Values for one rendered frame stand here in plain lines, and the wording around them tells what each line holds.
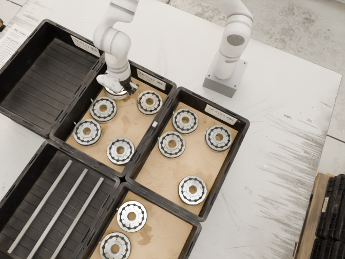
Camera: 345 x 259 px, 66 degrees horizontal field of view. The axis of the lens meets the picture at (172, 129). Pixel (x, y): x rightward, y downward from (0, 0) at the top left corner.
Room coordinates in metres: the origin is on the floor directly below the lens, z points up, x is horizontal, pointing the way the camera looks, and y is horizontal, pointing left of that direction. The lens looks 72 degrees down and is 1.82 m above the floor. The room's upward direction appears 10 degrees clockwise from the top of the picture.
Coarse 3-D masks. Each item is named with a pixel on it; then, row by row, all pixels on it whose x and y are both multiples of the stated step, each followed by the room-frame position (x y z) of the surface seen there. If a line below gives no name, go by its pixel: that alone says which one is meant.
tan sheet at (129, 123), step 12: (144, 84) 0.50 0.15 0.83; (132, 96) 0.44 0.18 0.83; (120, 108) 0.38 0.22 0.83; (132, 108) 0.39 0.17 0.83; (120, 120) 0.33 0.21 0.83; (132, 120) 0.34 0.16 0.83; (144, 120) 0.35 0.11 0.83; (108, 132) 0.27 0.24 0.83; (120, 132) 0.28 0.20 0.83; (132, 132) 0.29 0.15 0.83; (144, 132) 0.30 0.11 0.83; (72, 144) 0.20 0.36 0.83; (96, 156) 0.17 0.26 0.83; (120, 168) 0.14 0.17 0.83
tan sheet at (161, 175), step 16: (208, 128) 0.36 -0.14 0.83; (192, 144) 0.28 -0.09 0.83; (160, 160) 0.20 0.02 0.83; (176, 160) 0.21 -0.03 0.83; (192, 160) 0.22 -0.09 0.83; (208, 160) 0.23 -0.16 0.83; (144, 176) 0.13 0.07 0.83; (160, 176) 0.14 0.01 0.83; (176, 176) 0.15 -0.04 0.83; (208, 176) 0.17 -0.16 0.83; (160, 192) 0.08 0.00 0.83; (176, 192) 0.09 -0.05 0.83; (192, 192) 0.10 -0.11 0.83; (208, 192) 0.11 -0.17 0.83; (192, 208) 0.05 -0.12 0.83
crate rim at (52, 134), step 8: (104, 64) 0.51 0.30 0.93; (136, 64) 0.53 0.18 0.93; (96, 72) 0.46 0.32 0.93; (152, 72) 0.50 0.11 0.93; (88, 80) 0.43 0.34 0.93; (168, 80) 0.48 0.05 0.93; (176, 88) 0.46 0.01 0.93; (80, 96) 0.36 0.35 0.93; (168, 96) 0.42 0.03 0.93; (72, 104) 0.32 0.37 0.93; (160, 112) 0.35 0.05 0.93; (64, 120) 0.26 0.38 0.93; (56, 128) 0.23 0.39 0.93; (152, 128) 0.29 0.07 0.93; (144, 136) 0.25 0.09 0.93; (64, 144) 0.18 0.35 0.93; (80, 152) 0.16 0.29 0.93; (136, 152) 0.19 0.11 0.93; (96, 160) 0.14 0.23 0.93; (104, 168) 0.12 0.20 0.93; (128, 168) 0.13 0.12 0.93; (120, 176) 0.10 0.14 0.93
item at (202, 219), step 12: (168, 108) 0.37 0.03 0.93; (144, 144) 0.22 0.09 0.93; (240, 144) 0.28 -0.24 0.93; (132, 168) 0.14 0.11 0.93; (228, 168) 0.19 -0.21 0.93; (132, 180) 0.10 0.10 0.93; (216, 192) 0.11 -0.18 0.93; (168, 204) 0.04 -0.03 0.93; (192, 216) 0.02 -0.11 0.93; (204, 216) 0.02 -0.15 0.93
